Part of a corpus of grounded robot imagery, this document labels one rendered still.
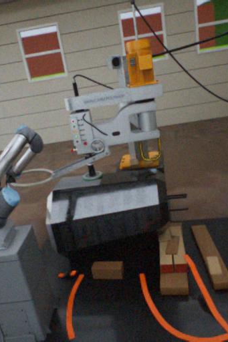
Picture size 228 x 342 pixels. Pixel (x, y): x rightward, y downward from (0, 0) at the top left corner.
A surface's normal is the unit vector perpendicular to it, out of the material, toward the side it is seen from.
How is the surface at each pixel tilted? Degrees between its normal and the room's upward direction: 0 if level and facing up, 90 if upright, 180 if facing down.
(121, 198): 45
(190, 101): 90
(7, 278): 90
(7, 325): 90
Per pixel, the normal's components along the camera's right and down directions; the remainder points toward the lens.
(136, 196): -0.17, -0.41
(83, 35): -0.02, 0.34
